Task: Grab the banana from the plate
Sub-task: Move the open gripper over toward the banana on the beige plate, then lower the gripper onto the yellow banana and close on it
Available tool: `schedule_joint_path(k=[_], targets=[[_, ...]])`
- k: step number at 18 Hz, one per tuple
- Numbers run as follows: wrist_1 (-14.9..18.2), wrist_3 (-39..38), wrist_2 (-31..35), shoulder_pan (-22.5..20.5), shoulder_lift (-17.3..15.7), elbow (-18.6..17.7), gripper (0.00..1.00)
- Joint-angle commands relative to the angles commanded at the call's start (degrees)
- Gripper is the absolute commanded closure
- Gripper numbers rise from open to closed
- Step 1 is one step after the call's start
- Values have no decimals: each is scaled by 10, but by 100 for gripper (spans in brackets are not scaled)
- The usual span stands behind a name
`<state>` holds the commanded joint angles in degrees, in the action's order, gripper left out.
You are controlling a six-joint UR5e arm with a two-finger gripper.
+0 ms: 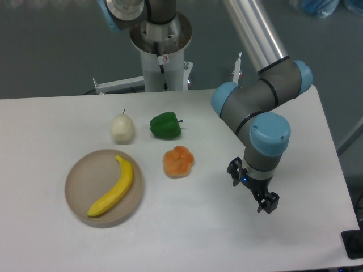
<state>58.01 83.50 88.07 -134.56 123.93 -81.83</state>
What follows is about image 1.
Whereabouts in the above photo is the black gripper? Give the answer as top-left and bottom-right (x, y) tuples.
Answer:
(227, 157), (279, 214)

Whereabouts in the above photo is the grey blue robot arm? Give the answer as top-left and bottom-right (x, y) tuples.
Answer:
(99, 1), (313, 213)

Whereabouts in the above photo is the yellow banana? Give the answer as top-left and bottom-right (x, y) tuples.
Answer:
(87, 155), (134, 218)

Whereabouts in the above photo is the beige round plate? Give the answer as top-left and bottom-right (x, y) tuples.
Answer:
(65, 150), (143, 228)

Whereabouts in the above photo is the orange bread roll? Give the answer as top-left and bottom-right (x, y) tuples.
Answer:
(162, 146), (195, 178)

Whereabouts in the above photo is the green bell pepper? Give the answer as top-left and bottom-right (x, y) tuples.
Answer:
(149, 112), (183, 140)

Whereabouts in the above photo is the black device at table edge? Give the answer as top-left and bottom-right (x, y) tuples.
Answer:
(341, 229), (362, 260)

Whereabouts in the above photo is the white pear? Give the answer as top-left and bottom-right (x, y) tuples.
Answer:
(110, 109), (135, 144)

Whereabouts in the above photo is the blue plastic bag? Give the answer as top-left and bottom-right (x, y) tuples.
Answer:
(288, 0), (362, 19)

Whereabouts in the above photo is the black cable on pedestal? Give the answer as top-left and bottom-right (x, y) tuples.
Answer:
(153, 41), (170, 91)

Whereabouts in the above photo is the white metal bracket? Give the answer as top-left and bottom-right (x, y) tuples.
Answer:
(92, 76), (144, 94)

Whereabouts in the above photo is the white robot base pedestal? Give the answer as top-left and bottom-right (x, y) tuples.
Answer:
(130, 12), (192, 92)

